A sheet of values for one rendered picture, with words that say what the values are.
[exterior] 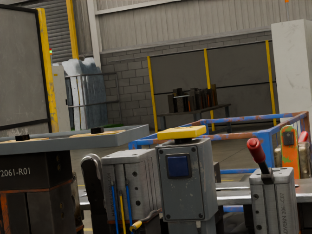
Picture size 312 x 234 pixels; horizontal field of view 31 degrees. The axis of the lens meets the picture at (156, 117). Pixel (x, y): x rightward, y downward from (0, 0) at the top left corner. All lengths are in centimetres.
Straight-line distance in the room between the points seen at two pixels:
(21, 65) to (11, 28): 30
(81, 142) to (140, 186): 22
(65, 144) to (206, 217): 23
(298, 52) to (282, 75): 42
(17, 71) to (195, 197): 384
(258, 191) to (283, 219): 6
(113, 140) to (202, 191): 15
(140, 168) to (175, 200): 20
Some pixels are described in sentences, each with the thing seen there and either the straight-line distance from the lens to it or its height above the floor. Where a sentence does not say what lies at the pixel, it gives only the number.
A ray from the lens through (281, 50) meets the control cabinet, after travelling 896.
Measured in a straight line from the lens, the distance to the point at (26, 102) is 464.
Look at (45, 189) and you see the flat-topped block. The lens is 90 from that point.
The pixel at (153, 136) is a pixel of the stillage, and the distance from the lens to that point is 340.
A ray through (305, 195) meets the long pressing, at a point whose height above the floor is 100.
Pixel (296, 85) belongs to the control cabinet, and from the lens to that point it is 892.
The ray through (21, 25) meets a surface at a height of 183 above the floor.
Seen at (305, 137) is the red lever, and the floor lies 106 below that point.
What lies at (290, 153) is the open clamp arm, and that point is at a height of 105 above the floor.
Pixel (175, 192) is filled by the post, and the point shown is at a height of 107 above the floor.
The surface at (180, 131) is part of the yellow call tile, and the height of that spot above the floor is 116.
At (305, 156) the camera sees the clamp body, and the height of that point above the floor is 104.
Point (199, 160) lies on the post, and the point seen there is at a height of 112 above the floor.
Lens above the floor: 123
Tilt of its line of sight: 3 degrees down
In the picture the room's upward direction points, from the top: 6 degrees counter-clockwise
